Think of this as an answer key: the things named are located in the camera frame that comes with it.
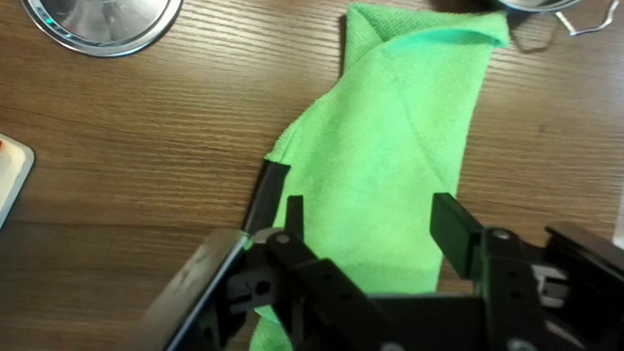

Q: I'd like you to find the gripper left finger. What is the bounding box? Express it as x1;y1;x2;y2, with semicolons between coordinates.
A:
128;159;390;351

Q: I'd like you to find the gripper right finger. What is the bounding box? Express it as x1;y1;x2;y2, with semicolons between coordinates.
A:
429;192;624;351

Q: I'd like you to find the green towel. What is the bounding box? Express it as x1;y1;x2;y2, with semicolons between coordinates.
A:
249;2;510;351

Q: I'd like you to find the silver metal bowl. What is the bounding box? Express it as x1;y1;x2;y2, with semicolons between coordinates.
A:
20;0;184;58

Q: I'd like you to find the metal pot with wire handle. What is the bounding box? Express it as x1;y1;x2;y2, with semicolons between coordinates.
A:
495;0;620;37

